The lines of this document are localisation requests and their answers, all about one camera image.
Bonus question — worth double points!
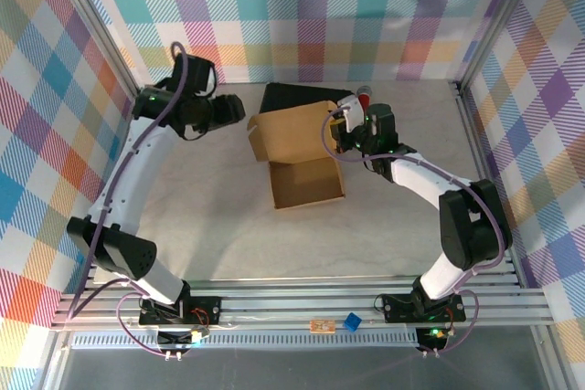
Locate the brown cardboard paper box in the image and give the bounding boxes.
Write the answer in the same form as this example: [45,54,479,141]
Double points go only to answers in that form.
[246,100,347,212]

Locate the red cylinder with grey cap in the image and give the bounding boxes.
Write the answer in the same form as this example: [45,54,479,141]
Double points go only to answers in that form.
[356,84,374,111]

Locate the black ribbed carrying case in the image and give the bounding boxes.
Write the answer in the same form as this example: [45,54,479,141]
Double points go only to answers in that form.
[258,82,357,115]

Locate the small circuit board with LED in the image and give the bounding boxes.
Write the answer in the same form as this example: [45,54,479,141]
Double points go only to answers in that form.
[157,325,212,348]
[418,325,452,348]

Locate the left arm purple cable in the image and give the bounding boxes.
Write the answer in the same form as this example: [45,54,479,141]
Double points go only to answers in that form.
[67,41,189,359]

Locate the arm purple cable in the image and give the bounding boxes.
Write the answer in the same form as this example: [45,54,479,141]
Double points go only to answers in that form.
[67,41,189,359]
[322,105,509,357]

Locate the aluminium side frame rail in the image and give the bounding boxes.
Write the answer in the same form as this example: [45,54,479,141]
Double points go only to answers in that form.
[454,81,525,284]

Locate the aluminium frame post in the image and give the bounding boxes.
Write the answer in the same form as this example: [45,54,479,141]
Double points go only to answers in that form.
[454,0,549,90]
[43,0,143,103]

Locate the aluminium front frame rails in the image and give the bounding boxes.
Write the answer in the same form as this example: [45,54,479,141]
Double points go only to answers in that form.
[49,273,566,332]

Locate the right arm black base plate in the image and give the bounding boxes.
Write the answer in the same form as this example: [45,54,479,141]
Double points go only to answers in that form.
[381,291,467,323]

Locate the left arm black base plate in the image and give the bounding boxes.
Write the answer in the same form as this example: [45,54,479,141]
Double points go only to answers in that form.
[138,294,223,327]

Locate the slotted grey cable duct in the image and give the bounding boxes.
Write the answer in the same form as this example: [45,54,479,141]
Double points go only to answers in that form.
[68,332,426,351]

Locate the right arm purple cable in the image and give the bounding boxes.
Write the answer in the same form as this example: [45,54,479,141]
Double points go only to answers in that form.
[322,105,509,357]

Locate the aluminium frame leg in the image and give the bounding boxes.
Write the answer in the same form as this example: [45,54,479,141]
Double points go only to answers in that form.
[38,330,69,390]
[532,325,572,390]

